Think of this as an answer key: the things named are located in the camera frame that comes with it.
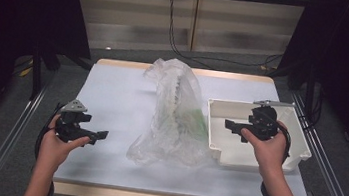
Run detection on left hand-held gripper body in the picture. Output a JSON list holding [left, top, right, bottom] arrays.
[[52, 97, 95, 146]]

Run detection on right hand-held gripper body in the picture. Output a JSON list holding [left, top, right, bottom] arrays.
[[245, 97, 297, 146]]

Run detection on white plastic bin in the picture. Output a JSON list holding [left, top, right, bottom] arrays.
[[200, 94, 318, 178]]

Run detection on clear plastic bag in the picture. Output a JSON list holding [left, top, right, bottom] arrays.
[[125, 53, 224, 175]]

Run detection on person's right hand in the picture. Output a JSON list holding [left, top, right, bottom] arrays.
[[236, 116, 292, 180]]

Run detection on person's left hand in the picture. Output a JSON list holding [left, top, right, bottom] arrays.
[[35, 111, 94, 176]]

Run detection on pale table mat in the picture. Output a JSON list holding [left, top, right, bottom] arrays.
[[53, 58, 327, 196]]

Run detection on black metal stand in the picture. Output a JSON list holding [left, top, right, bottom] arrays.
[[25, 41, 96, 107]]

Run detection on yellow floor object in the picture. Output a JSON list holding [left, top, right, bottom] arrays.
[[18, 64, 33, 78]]

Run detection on metal floor rail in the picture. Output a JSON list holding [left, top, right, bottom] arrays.
[[0, 78, 51, 196], [276, 91, 349, 196]]

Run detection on black wall cable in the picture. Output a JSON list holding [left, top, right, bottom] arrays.
[[161, 0, 289, 79]]

